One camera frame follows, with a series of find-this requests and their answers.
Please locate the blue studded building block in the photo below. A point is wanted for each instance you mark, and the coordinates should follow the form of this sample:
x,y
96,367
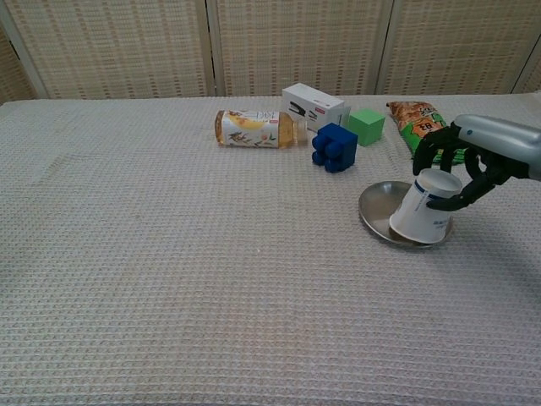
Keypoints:
x,y
336,146

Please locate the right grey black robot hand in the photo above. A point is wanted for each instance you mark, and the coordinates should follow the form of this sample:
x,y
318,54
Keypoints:
x,y
503,144

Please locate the white stapler box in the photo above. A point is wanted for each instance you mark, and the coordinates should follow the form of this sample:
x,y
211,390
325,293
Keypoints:
x,y
310,101

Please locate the green cube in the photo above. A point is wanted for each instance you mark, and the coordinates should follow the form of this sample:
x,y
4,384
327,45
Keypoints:
x,y
365,127

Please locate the green orange snack bag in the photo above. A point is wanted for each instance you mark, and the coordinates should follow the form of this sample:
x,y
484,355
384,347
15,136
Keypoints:
x,y
412,118

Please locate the beige waffle weave tablecloth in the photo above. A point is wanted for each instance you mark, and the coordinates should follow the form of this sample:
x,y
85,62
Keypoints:
x,y
169,275

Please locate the white paper cup blue print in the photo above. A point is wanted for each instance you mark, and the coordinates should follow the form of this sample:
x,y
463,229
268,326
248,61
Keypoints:
x,y
416,220

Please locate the woven bamboo screen panel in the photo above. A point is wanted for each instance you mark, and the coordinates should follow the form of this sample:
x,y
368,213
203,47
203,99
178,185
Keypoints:
x,y
296,42
533,80
127,42
465,42
12,76

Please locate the round steel plate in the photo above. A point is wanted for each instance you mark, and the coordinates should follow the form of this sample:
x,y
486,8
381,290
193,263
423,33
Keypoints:
x,y
376,203

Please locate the yellow tea drink bottle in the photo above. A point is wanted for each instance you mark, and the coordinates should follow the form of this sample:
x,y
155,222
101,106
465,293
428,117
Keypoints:
x,y
253,129

